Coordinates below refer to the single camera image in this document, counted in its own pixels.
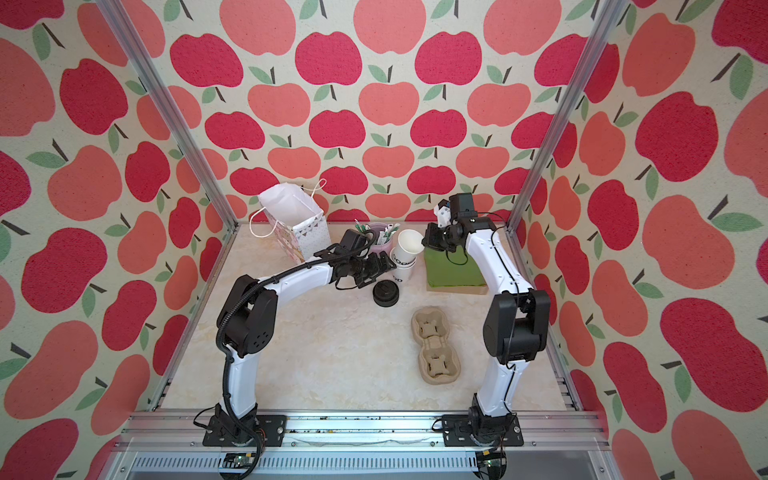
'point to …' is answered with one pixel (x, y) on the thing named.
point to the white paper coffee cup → (409, 245)
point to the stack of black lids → (386, 293)
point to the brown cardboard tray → (477, 290)
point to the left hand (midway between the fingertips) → (394, 274)
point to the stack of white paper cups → (404, 263)
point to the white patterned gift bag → (297, 219)
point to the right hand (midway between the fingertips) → (429, 239)
